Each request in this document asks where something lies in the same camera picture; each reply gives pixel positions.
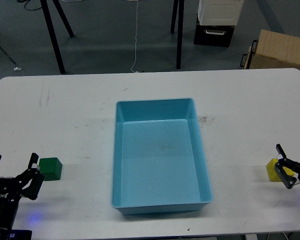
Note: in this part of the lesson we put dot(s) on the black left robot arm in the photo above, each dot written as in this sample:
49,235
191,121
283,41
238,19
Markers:
14,234

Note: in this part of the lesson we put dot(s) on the green wooden block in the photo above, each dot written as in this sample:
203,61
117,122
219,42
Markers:
51,168

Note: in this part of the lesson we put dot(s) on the blue plastic bin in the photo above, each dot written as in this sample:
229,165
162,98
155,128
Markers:
159,163

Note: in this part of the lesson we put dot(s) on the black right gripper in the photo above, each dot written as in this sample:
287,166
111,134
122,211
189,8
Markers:
285,164

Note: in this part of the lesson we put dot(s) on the light wooden box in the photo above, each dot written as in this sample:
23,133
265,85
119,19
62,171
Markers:
272,50

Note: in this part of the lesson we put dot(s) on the black table leg pair right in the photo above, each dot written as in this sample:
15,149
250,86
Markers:
178,17

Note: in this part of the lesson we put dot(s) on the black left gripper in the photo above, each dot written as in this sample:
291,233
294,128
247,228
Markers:
25,185

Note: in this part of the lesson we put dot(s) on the yellow wooden block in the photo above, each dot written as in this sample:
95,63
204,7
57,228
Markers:
272,174

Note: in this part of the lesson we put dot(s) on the white paper scrap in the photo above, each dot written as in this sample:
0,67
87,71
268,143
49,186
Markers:
17,69

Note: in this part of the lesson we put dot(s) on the black storage box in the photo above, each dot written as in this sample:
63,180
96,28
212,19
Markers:
213,35

